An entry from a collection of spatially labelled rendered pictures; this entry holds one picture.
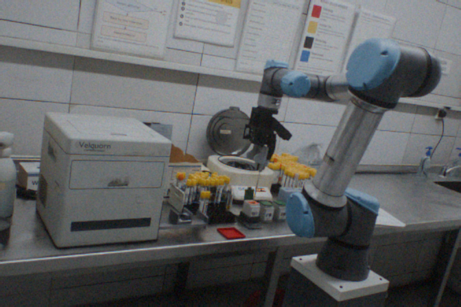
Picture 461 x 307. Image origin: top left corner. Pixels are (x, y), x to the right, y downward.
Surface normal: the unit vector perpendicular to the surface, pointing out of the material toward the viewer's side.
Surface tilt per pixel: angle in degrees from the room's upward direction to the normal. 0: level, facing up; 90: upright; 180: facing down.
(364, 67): 83
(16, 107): 90
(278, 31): 93
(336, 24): 94
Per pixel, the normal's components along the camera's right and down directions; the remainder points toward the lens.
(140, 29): 0.51, 0.37
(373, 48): -0.86, -0.16
